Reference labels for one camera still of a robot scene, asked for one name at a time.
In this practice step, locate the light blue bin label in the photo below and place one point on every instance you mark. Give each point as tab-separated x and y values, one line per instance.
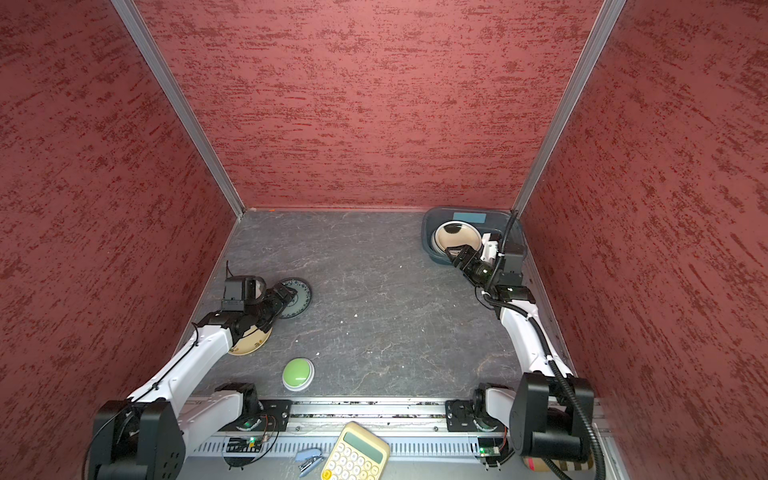
470	217

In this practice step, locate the aluminium right corner post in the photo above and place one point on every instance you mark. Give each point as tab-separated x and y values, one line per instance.
600	32

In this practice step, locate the blue floral porcelain plate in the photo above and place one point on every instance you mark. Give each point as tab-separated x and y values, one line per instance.
300	301

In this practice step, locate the green push button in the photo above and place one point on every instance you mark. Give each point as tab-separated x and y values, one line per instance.
298	374

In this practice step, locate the blue stapler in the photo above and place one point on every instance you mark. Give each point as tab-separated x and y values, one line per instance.
307	460

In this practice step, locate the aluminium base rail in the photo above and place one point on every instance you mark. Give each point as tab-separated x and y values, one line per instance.
416	429

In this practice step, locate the aluminium left corner post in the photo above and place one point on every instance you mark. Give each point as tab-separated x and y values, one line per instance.
138	30

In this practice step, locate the beige plate under left arm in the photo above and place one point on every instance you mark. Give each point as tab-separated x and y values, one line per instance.
252	340

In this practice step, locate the aluminium corner post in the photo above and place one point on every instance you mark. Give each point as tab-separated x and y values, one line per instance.
600	32
138	30

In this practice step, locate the cream yellow plate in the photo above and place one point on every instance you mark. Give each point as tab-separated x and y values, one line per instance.
455	233

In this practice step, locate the translucent blue plastic bin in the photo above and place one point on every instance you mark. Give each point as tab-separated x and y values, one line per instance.
496	223

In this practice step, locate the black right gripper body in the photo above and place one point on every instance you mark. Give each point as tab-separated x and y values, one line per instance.
480	272

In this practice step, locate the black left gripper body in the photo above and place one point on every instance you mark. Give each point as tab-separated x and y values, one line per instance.
264	310

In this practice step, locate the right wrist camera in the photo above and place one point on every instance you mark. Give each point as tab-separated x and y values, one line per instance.
489	251

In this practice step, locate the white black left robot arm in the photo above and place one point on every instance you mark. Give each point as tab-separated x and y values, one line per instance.
149	434

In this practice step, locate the yellow calculator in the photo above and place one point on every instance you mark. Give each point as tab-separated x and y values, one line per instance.
357	454

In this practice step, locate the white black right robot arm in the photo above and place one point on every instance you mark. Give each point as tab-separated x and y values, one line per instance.
550	414

